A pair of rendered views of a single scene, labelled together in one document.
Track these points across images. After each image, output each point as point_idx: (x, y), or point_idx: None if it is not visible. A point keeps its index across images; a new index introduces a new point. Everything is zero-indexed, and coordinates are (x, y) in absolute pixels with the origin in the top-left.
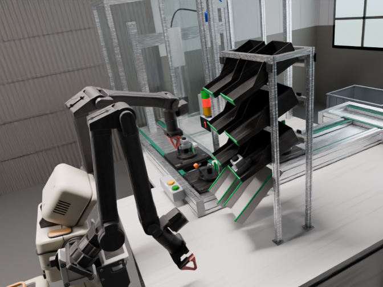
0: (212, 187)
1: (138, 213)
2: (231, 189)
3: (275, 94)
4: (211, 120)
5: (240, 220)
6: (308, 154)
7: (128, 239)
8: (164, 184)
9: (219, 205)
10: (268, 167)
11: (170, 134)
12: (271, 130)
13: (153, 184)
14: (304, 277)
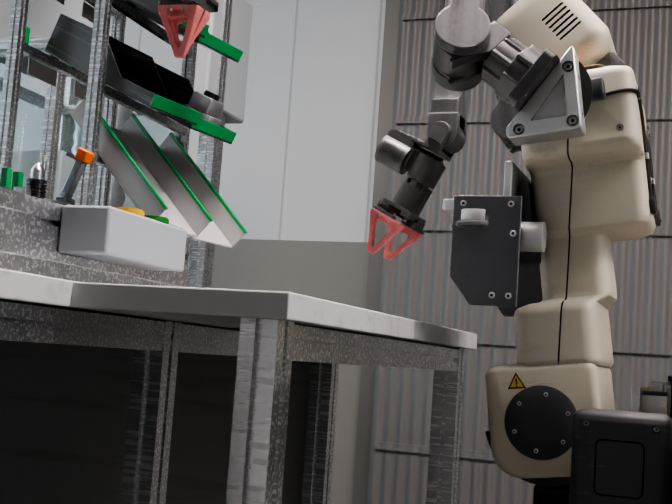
0: (157, 201)
1: (464, 107)
2: (180, 188)
3: None
4: (155, 1)
5: (235, 234)
6: (114, 124)
7: (397, 316)
8: (145, 217)
9: (207, 225)
10: (177, 129)
11: (217, 2)
12: (193, 49)
13: (44, 282)
14: None
